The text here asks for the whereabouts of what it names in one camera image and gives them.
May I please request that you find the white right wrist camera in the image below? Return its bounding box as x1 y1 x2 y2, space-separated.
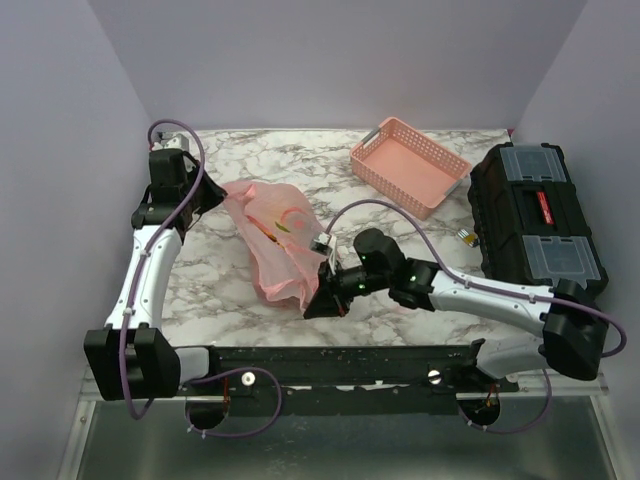
310 232 338 270

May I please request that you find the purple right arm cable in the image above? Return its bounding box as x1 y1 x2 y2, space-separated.
327 198 629 435

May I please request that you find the black plastic toolbox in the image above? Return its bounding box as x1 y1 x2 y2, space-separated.
468 142 609 298

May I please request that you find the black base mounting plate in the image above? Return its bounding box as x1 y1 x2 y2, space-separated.
181 342 494 416

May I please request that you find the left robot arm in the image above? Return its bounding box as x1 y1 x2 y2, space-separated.
84 148 226 401

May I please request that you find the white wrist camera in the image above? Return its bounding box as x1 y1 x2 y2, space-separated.
310 232 338 270
151 132 190 152

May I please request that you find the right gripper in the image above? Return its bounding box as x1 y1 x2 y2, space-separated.
303 258 391 320

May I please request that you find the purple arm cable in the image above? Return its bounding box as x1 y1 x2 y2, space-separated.
327 198 629 435
118 119 284 441

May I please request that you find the pink perforated plastic basket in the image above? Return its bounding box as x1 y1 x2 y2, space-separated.
350 117 472 220

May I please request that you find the small yellow black object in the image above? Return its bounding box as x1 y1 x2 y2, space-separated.
457 229 480 248

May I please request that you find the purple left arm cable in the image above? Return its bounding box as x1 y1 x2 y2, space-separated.
118 119 284 441

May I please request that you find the pink plastic bag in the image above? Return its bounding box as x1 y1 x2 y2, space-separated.
223 180 326 311

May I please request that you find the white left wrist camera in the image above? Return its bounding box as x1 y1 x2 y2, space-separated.
151 132 190 152

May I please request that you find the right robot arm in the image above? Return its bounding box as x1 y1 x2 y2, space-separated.
304 228 608 392

